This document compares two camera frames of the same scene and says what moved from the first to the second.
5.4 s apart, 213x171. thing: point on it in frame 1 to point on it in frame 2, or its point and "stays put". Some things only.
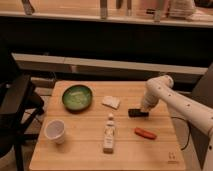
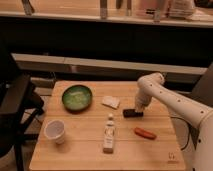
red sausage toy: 144,133 stays put
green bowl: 77,98 stays put
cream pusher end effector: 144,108 to 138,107
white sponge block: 111,101 stays put
